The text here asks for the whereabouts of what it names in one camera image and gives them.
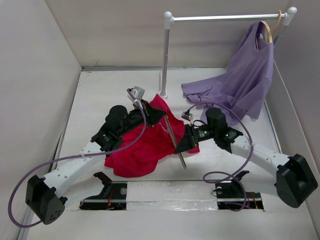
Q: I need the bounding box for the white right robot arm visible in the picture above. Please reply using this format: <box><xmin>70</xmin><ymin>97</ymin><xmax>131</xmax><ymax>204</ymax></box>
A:
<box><xmin>175</xmin><ymin>107</ymin><xmax>318</xmax><ymax>208</ymax></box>

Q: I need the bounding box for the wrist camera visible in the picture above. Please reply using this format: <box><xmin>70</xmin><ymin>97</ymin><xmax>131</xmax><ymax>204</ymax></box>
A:
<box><xmin>127</xmin><ymin>86</ymin><xmax>145</xmax><ymax>105</ymax></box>
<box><xmin>181</xmin><ymin>110</ymin><xmax>193</xmax><ymax>122</ymax></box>

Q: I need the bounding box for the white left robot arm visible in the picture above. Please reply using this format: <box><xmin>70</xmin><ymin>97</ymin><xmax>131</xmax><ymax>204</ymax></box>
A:
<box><xmin>25</xmin><ymin>100</ymin><xmax>167</xmax><ymax>225</ymax></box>

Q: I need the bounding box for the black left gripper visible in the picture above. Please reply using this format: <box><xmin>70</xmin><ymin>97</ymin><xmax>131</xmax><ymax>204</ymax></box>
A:
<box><xmin>118</xmin><ymin>99</ymin><xmax>167</xmax><ymax>138</ymax></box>

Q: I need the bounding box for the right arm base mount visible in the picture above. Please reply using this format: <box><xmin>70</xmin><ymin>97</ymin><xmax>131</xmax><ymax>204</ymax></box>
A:
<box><xmin>211</xmin><ymin>170</ymin><xmax>264</xmax><ymax>211</ymax></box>

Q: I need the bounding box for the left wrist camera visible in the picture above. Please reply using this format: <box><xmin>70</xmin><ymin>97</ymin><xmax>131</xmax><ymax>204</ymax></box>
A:
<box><xmin>127</xmin><ymin>86</ymin><xmax>145</xmax><ymax>105</ymax></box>

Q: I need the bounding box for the white metal clothes rack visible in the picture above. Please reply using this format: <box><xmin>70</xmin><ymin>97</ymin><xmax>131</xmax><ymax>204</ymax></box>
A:
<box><xmin>159</xmin><ymin>1</ymin><xmax>298</xmax><ymax>100</ymax></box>

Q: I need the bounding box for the wooden hanger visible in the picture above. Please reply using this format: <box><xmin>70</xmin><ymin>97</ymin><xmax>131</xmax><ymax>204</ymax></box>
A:
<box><xmin>261</xmin><ymin>9</ymin><xmax>282</xmax><ymax>44</ymax></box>

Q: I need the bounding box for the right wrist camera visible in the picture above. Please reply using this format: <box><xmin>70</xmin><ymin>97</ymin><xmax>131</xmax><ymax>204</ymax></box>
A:
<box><xmin>181</xmin><ymin>110</ymin><xmax>193</xmax><ymax>122</ymax></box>

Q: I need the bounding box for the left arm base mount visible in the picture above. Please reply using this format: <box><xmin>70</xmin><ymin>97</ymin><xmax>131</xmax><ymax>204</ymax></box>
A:
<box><xmin>79</xmin><ymin>171</ymin><xmax>128</xmax><ymax>211</ymax></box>

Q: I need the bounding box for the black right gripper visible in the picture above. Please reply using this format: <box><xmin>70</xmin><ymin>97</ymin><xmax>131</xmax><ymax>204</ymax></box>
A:
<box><xmin>174</xmin><ymin>123</ymin><xmax>217</xmax><ymax>153</ymax></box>

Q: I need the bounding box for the purple t-shirt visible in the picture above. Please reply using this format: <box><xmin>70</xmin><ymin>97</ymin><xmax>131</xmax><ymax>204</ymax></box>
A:
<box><xmin>181</xmin><ymin>21</ymin><xmax>274</xmax><ymax>126</ymax></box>

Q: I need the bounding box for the red t-shirt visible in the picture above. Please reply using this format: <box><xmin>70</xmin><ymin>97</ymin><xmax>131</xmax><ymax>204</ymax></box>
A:
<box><xmin>104</xmin><ymin>94</ymin><xmax>185</xmax><ymax>178</ymax></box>

